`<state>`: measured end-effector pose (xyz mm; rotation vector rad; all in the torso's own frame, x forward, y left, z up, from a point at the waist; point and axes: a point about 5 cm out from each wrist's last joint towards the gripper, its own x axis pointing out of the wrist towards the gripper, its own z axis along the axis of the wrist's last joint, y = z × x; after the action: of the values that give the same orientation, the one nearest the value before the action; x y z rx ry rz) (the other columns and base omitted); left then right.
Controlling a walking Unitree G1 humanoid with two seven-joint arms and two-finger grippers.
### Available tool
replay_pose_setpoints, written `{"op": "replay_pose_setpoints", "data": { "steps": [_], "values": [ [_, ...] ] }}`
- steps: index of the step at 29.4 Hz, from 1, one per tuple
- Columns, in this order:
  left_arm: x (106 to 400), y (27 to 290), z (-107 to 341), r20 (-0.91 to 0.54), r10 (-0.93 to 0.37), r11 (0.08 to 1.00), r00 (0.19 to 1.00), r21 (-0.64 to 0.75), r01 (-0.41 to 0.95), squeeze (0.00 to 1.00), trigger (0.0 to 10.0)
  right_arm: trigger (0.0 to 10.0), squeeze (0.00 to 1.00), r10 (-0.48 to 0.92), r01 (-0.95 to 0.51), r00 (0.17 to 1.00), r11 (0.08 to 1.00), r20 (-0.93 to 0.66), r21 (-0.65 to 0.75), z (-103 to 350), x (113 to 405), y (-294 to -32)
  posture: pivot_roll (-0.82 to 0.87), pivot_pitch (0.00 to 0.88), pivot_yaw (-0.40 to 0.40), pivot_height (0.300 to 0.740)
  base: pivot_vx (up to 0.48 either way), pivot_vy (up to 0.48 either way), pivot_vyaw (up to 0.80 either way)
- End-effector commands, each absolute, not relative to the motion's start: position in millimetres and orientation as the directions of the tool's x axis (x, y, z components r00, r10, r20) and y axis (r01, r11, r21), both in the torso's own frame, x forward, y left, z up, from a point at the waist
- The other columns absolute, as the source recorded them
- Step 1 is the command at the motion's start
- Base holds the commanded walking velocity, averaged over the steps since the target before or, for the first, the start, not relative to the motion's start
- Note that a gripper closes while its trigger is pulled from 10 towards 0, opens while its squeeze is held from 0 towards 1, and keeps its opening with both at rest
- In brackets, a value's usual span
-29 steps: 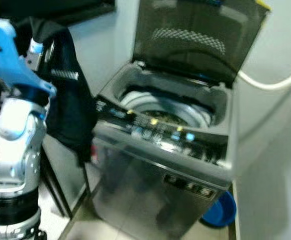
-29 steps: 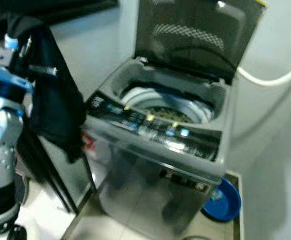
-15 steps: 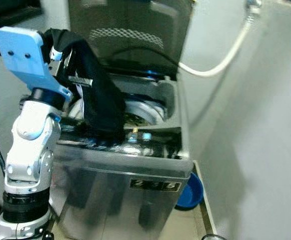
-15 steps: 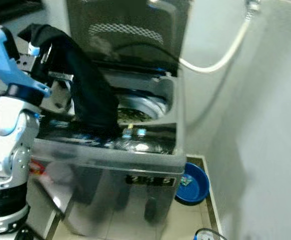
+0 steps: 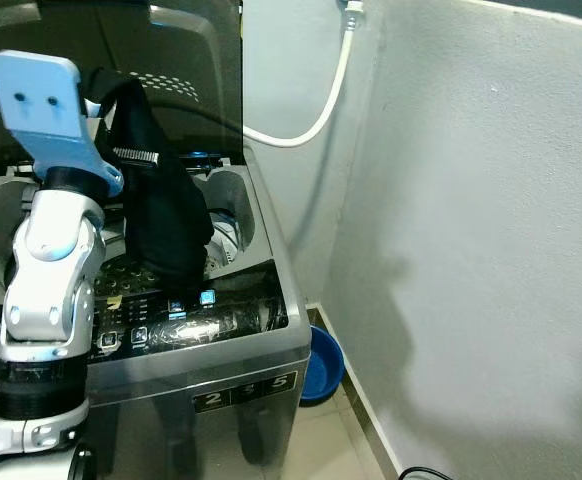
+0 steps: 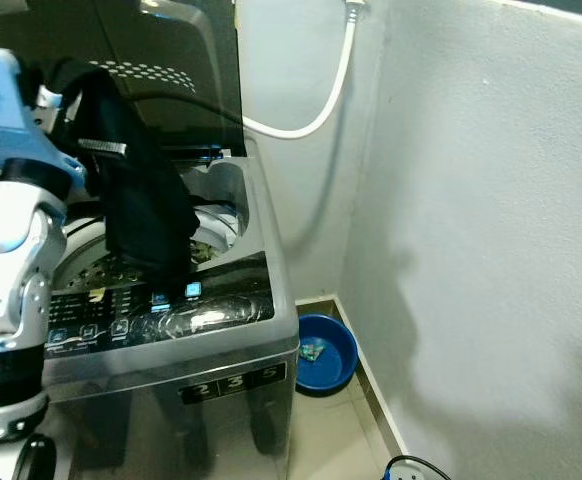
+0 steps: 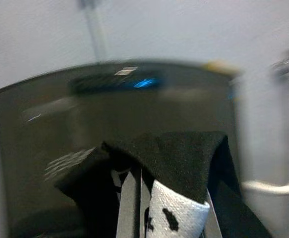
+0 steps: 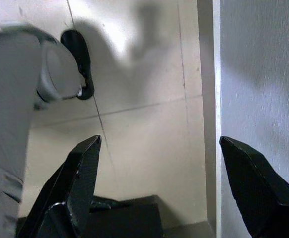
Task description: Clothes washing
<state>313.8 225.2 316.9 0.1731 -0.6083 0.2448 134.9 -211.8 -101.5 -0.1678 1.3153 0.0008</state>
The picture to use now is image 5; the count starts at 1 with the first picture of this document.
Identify light blue left wrist camera mount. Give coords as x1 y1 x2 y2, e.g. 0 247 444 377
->
0 50 125 198

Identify steel washer drum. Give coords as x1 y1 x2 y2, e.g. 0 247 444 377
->
89 170 258 293

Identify grey top-load washing machine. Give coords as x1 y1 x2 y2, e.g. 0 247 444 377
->
0 142 313 480

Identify black garment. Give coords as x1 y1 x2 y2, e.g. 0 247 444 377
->
89 70 215 293

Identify blue plastic basin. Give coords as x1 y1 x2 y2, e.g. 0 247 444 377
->
300 325 346 405

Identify dark washing machine lid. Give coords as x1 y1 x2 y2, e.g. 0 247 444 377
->
0 0 245 169

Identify white water hose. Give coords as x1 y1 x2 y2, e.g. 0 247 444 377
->
242 0 365 150

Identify black floor cable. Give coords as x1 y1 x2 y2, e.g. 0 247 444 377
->
398 465 456 480

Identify black number sticker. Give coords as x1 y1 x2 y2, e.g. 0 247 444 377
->
192 371 299 414

